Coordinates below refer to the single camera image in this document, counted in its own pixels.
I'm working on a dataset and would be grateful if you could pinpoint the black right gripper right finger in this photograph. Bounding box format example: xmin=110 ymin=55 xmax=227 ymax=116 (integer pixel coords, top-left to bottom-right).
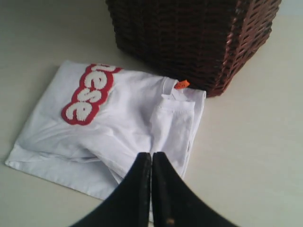
xmin=152 ymin=152 xmax=234 ymax=227

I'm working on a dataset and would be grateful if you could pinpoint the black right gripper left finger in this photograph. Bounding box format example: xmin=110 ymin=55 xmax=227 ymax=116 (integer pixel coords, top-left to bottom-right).
xmin=73 ymin=153 xmax=151 ymax=227

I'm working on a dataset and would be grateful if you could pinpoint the white t-shirt red lettering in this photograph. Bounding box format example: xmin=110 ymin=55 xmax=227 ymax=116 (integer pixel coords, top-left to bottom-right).
xmin=5 ymin=61 xmax=206 ymax=199

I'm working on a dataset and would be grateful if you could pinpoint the dark brown wicker basket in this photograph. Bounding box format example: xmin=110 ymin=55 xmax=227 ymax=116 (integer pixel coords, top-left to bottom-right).
xmin=106 ymin=0 xmax=281 ymax=97

